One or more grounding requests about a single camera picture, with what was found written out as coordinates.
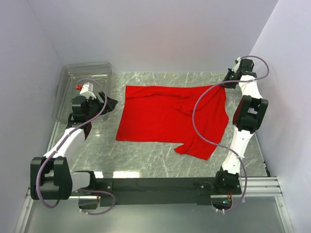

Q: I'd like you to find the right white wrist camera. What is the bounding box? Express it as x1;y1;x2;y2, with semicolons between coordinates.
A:
233;57;242;68

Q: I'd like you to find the aluminium rail frame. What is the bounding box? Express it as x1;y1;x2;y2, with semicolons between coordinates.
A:
14;121;284;233

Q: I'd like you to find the red t shirt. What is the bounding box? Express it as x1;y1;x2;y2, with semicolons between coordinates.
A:
116;85;229;160

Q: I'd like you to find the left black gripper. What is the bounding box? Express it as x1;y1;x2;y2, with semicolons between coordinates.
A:
86;91;118;120

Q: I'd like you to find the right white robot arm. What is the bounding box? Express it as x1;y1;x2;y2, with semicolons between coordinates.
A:
213;55;268;194

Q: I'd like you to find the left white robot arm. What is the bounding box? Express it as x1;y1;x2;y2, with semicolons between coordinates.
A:
30;92;118;201

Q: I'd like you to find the clear plastic bin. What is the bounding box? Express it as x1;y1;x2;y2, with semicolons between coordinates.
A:
52;62;112;124

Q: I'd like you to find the black base beam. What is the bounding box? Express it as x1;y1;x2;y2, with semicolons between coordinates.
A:
68;178;243;210

